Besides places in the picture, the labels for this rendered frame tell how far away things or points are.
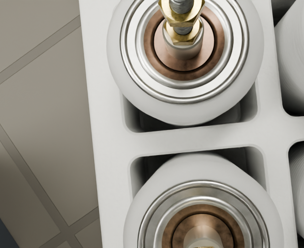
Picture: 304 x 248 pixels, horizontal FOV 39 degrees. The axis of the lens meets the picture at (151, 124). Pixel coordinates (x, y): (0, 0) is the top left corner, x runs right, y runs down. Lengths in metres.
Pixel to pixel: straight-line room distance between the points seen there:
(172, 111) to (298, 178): 0.13
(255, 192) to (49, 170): 0.32
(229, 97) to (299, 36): 0.06
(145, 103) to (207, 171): 0.05
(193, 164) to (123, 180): 0.09
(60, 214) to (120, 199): 0.21
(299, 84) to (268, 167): 0.06
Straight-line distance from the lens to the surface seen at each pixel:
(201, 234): 0.24
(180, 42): 0.22
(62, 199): 0.53
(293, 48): 0.30
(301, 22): 0.28
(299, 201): 0.33
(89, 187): 0.52
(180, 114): 0.26
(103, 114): 0.33
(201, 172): 0.26
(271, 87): 0.33
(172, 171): 0.26
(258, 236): 0.26
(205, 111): 0.26
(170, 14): 0.18
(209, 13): 0.26
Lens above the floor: 0.50
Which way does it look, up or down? 85 degrees down
